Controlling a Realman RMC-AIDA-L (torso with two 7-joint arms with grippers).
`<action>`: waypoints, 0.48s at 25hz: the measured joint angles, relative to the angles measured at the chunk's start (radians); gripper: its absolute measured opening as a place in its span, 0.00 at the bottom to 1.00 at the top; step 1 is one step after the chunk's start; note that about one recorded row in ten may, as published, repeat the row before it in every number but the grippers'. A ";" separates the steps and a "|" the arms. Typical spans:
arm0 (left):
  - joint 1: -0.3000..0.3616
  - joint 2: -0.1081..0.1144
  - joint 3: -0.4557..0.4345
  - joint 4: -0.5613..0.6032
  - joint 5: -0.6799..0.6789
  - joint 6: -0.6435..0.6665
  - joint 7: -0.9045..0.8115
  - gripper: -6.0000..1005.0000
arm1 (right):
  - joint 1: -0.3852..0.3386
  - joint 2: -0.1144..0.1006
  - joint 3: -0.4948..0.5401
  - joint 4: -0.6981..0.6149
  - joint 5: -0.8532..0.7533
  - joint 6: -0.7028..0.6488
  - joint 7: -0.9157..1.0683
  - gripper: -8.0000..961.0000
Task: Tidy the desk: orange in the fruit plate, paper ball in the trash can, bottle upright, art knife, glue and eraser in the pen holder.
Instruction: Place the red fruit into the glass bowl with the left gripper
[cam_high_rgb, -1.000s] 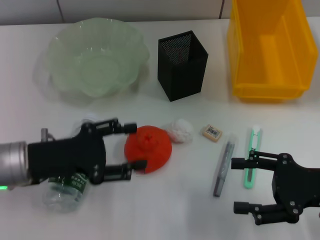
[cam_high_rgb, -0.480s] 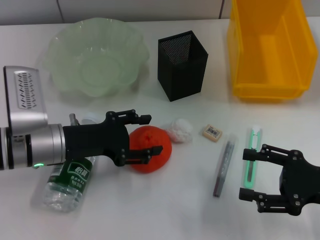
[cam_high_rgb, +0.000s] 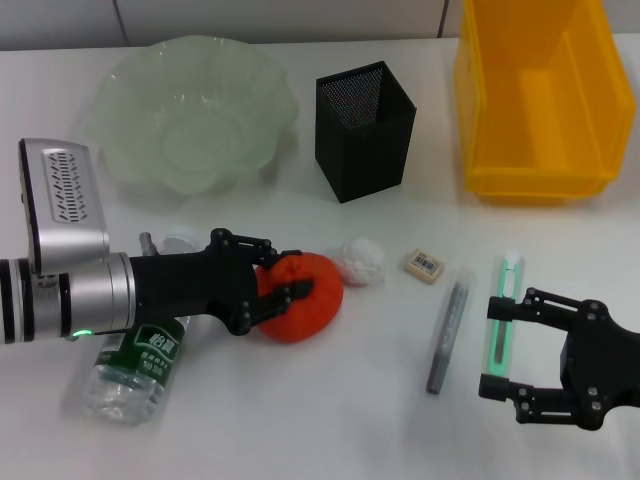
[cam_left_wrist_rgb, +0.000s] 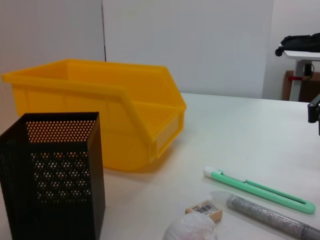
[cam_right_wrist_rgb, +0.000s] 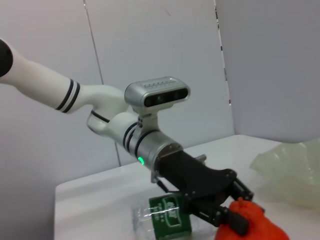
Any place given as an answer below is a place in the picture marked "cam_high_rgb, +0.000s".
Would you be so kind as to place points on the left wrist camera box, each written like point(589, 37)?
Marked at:
point(65, 200)

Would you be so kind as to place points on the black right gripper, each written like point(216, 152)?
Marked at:
point(600, 360)

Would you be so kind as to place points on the beige eraser with barcode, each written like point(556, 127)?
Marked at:
point(424, 263)

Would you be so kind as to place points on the clear water bottle green label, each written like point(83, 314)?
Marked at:
point(135, 370)

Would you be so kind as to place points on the white paper ball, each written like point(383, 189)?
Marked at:
point(362, 262)

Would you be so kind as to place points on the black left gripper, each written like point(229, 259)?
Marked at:
point(190, 285)

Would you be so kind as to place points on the grey pen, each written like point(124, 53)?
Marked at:
point(450, 325)

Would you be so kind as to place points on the orange fruit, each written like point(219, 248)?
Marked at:
point(320, 305)

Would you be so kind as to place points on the black mesh pen holder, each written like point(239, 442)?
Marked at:
point(370, 155)

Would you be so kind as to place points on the green utility knife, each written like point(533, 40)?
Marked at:
point(497, 345)

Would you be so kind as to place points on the green glass fruit plate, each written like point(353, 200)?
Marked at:
point(190, 115)

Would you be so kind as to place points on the yellow plastic bin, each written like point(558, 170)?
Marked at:
point(545, 115)

